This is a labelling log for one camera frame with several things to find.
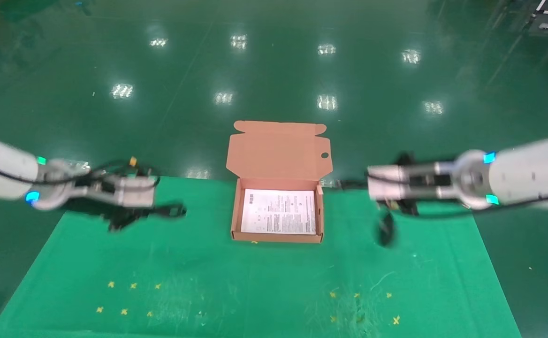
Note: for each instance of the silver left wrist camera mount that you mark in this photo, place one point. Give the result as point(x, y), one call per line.
point(135, 195)

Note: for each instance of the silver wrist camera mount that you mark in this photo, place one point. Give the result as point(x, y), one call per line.
point(386, 188)
point(135, 195)

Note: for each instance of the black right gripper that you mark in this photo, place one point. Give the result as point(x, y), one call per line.
point(429, 180)

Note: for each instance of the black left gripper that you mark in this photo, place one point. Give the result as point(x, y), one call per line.
point(107, 188)

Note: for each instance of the white printed instruction sheet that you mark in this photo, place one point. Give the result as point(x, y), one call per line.
point(278, 211)

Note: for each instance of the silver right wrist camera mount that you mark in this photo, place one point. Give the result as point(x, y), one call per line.
point(386, 188)

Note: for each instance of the open cardboard mailer box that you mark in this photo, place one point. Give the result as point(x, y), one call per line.
point(278, 150)

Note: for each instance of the green table cloth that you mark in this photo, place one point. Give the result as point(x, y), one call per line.
point(255, 281)

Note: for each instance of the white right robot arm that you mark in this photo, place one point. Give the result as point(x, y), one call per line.
point(536, 173)

